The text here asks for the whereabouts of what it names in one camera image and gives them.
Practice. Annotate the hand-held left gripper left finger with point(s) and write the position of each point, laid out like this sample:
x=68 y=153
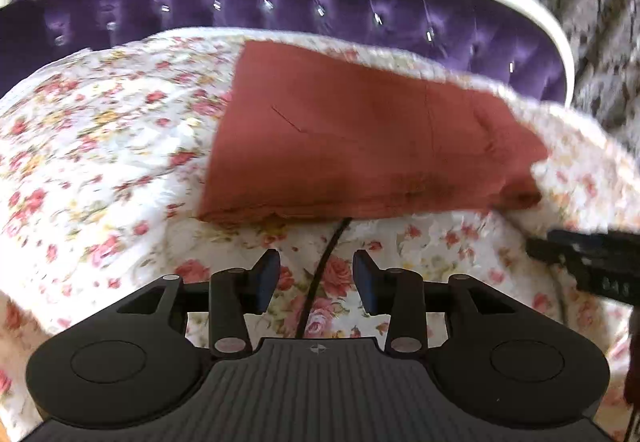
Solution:
x=268 y=279

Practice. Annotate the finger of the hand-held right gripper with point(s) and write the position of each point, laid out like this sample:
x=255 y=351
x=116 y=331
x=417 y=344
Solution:
x=595 y=257

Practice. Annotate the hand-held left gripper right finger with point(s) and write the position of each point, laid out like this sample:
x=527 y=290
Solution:
x=365 y=282

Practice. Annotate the rust red pants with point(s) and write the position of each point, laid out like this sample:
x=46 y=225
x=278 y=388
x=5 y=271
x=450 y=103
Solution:
x=360 y=136

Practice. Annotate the floral sofa cover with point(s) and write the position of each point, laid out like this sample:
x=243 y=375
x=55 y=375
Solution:
x=100 y=161

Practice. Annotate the purple tufted sofa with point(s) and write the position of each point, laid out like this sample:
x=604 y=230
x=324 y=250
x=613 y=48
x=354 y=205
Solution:
x=300 y=1

